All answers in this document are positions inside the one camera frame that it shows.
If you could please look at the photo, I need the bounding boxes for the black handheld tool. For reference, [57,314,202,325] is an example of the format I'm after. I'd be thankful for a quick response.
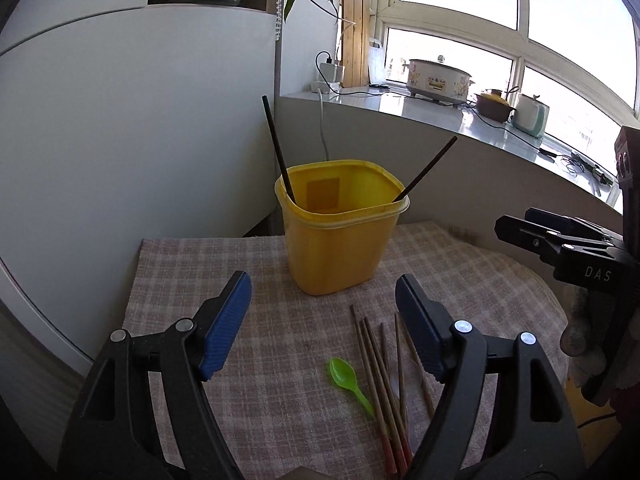
[569,151,614,187]

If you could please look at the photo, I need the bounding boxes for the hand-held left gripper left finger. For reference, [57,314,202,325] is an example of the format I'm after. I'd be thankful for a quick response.
[57,270,253,480]

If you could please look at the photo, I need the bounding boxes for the checked pink table cloth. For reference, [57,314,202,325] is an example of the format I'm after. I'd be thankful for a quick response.
[122,220,568,480]

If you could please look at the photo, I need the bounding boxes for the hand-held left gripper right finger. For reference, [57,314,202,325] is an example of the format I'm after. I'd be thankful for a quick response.
[395,274,586,480]

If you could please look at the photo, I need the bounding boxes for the green plastic spoon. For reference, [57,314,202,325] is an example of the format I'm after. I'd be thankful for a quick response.
[328,357,376,420]

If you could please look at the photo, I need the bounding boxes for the wooden board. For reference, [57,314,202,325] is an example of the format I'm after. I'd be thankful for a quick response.
[336,0,374,87]

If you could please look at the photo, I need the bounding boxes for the white cabinet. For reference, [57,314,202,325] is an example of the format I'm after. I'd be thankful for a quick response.
[0,4,282,361]

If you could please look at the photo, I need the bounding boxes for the clear plastic bag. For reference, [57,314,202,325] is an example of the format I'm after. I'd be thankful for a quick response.
[367,37,389,86]

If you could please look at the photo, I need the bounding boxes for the person's right hand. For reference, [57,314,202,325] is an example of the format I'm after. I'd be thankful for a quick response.
[559,282,608,391]

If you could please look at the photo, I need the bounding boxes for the pale green kettle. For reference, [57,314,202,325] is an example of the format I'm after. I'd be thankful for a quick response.
[510,92,551,139]

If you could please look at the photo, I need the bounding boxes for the black cable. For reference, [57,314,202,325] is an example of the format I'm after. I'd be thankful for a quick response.
[338,85,558,158]

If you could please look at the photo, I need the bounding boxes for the white floral electric cooker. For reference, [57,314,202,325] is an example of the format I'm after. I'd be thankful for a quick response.
[404,55,476,107]

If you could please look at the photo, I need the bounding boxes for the yellow plastic container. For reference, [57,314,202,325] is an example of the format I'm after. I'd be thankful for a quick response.
[274,160,411,297]

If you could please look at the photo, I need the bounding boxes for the brown pot with yellow lid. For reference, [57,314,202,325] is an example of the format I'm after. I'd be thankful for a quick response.
[474,89,518,124]

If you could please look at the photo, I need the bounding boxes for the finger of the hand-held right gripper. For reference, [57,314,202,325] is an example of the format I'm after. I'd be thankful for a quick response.
[494,214,627,287]
[524,207,623,252]

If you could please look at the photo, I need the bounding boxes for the white windowsill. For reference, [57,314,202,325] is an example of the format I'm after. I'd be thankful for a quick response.
[277,85,626,211]

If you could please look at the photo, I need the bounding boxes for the pile of brown chopsticks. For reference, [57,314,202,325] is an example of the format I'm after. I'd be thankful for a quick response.
[349,302,436,478]

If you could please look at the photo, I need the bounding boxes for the white power cable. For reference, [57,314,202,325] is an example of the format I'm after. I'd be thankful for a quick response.
[317,91,332,162]

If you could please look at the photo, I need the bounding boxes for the black chopstick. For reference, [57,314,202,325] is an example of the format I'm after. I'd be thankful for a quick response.
[262,95,297,207]
[392,136,459,204]

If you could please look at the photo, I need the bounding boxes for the white window frame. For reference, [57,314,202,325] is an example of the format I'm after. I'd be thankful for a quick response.
[342,0,640,181]

